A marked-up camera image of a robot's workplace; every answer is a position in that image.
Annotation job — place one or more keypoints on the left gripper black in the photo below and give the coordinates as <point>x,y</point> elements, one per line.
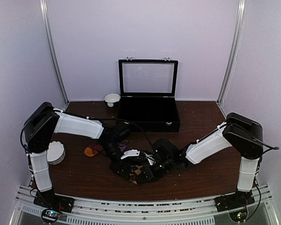
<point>119,166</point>

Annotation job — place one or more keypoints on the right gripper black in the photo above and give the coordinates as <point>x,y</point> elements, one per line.
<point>151,177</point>

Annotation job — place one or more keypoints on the black tan argyle sock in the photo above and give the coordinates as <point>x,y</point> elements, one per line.
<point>136,175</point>

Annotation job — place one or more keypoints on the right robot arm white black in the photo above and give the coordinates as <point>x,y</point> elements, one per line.
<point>237,131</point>

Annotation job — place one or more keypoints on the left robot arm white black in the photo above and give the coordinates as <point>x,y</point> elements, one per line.
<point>46,120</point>

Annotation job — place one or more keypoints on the purple orange striped sock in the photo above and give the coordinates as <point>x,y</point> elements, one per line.
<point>122,147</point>

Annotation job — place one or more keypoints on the maroon orange-toed sock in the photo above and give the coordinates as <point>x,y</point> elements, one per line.
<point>93,150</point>

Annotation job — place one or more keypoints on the white fluted dish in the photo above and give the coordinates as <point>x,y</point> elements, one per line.
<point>55,153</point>

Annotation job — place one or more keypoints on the small white bowl dark rim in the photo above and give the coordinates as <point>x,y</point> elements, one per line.
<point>112,100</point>

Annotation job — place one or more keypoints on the black display case glass lid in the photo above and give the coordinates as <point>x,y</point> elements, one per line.
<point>147,90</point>

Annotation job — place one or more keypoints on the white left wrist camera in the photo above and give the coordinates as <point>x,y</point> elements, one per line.
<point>130,153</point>

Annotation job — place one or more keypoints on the aluminium front rail frame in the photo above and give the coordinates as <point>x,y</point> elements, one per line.
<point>196,211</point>

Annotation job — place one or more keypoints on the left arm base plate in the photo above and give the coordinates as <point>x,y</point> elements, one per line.
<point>49,199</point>

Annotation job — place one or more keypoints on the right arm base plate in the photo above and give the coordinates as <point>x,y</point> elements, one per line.
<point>235,200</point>

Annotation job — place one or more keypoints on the left aluminium corner post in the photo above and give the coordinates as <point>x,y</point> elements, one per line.
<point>52,52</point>

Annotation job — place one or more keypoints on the aluminium corner post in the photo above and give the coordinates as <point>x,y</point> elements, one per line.
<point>233,52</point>
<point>52,52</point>

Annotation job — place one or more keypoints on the right aluminium corner post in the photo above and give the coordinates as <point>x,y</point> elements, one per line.
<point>233,52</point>

